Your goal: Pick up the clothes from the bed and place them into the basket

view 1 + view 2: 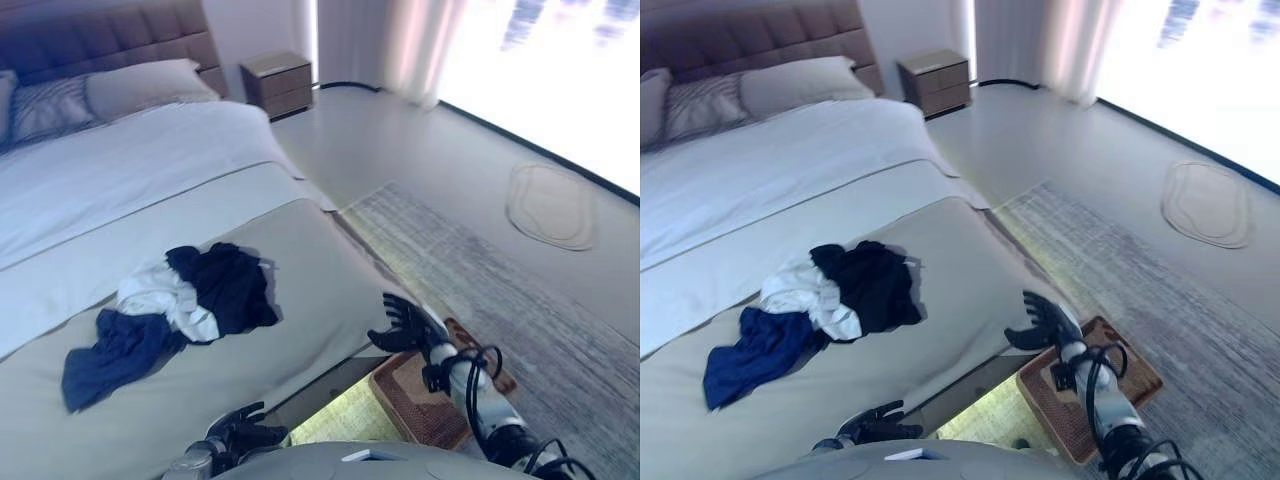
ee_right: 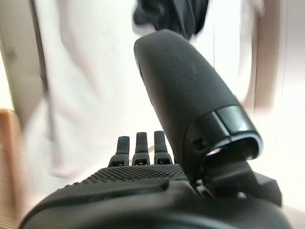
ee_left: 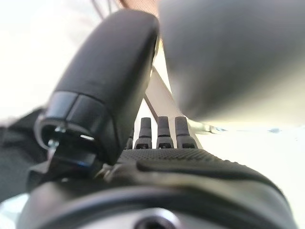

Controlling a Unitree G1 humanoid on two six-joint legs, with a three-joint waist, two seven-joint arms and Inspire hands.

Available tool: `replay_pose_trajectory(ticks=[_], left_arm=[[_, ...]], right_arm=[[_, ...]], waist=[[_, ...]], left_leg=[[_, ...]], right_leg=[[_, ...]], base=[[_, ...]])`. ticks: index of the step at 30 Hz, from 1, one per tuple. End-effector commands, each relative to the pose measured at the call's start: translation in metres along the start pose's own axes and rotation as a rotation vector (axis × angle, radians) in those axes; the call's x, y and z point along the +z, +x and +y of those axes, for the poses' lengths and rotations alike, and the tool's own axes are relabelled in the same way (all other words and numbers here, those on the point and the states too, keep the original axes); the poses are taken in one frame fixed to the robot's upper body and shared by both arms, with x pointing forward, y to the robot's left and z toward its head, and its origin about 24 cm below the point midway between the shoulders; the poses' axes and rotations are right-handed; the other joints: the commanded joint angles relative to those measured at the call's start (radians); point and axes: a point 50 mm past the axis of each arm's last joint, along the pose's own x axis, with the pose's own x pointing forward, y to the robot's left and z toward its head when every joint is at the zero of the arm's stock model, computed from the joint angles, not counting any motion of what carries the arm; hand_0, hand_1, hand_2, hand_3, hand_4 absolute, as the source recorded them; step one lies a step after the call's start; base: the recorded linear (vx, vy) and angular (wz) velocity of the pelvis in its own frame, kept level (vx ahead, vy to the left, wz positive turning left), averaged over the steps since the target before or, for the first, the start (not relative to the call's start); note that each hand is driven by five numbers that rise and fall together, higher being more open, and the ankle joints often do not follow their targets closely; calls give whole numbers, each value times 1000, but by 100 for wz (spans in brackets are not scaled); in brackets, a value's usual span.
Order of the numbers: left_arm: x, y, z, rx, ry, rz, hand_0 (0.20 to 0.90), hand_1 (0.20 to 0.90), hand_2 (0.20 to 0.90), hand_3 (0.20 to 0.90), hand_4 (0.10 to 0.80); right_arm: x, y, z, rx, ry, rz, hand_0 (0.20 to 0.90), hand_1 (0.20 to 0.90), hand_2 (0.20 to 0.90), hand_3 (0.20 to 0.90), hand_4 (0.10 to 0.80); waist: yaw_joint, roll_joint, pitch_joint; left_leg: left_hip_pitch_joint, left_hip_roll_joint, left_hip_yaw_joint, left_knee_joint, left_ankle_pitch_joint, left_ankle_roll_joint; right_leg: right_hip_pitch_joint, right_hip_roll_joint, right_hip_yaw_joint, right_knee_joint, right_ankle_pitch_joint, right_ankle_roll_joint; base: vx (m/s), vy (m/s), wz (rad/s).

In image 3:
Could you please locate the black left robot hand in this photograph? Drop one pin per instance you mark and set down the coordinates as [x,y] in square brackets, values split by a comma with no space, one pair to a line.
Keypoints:
[107,71]

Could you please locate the grey robot body shell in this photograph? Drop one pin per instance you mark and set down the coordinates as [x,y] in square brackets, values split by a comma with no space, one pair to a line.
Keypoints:
[226,59]

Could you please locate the dark grey cloth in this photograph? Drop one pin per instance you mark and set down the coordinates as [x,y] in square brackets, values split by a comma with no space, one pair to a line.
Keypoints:
[16,155]

